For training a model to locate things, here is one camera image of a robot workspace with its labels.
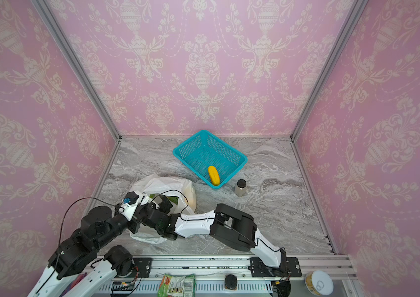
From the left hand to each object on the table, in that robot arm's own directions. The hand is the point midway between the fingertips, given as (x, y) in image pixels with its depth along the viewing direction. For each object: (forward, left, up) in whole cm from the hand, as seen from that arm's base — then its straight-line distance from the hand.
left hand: (147, 205), depth 68 cm
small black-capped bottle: (+16, -37, -13) cm, 43 cm away
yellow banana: (+25, -25, -17) cm, 39 cm away
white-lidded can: (-21, -63, -15) cm, 68 cm away
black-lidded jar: (-21, -32, -21) cm, 43 cm away
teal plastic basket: (+46, -20, -20) cm, 54 cm away
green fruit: (+12, -5, -18) cm, 22 cm away
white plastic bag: (+12, +1, -4) cm, 13 cm away
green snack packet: (-23, -11, -20) cm, 32 cm away
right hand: (+8, +4, -14) cm, 17 cm away
